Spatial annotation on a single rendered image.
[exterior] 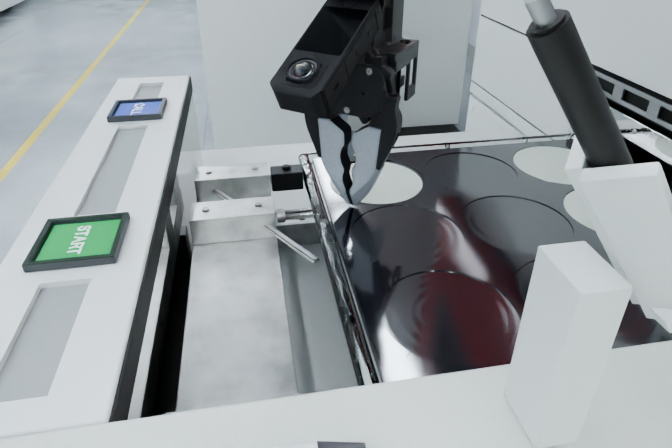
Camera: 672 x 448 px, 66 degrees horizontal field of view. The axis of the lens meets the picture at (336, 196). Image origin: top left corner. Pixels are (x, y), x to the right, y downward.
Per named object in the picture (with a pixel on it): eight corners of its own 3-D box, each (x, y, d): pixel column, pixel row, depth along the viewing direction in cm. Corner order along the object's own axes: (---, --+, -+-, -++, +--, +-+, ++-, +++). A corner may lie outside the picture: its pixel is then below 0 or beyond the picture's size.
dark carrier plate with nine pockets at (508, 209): (576, 142, 67) (577, 138, 66) (849, 332, 37) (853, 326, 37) (312, 163, 61) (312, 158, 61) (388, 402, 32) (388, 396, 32)
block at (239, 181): (269, 183, 60) (267, 159, 59) (271, 197, 57) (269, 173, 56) (198, 188, 59) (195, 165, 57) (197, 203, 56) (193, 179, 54)
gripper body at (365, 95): (417, 101, 50) (428, -33, 44) (384, 131, 44) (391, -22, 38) (346, 90, 53) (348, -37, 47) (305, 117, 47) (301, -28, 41)
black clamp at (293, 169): (301, 180, 60) (300, 160, 59) (303, 189, 58) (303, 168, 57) (271, 183, 59) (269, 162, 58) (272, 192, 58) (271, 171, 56)
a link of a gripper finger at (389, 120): (399, 167, 47) (405, 73, 43) (393, 174, 46) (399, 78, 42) (352, 158, 49) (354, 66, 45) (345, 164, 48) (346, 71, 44)
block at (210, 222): (274, 219, 53) (272, 193, 52) (276, 237, 50) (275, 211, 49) (194, 226, 52) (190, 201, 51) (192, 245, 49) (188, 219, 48)
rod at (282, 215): (317, 214, 53) (317, 202, 52) (319, 221, 51) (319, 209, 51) (272, 218, 52) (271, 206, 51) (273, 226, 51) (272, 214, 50)
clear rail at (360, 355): (309, 161, 63) (308, 150, 62) (391, 431, 31) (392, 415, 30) (297, 162, 63) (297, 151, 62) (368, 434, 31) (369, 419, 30)
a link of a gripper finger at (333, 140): (371, 183, 55) (374, 100, 50) (347, 209, 50) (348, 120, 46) (345, 177, 56) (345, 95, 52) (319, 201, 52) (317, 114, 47)
